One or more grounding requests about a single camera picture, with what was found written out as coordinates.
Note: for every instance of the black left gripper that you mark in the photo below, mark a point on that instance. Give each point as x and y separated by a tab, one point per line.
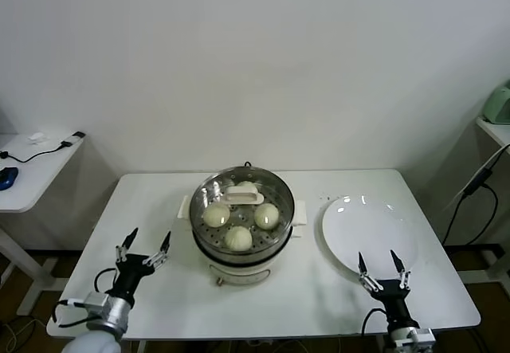
129	275

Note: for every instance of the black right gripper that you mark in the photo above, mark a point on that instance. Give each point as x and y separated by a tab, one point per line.
393	297

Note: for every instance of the white steamed baozi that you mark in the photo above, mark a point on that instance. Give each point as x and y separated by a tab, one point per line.
266	216
247	185
216	215
238	239

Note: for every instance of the glass pot lid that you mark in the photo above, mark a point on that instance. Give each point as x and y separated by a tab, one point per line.
243	197

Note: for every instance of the steel steamer basket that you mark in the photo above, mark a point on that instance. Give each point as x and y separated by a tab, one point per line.
242	255

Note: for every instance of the white round plate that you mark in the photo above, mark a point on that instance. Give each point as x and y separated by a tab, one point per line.
370	229

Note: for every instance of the white side table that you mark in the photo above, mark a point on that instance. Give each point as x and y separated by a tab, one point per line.
40	177

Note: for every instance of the blue computer mouse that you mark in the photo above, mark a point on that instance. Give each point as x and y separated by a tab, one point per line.
7	177

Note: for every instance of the small white plastic object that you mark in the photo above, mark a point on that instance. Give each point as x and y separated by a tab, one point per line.
38	138

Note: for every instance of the pale green appliance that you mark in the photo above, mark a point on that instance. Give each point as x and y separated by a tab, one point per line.
500	104

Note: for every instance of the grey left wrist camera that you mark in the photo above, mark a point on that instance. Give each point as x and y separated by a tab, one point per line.
95	300

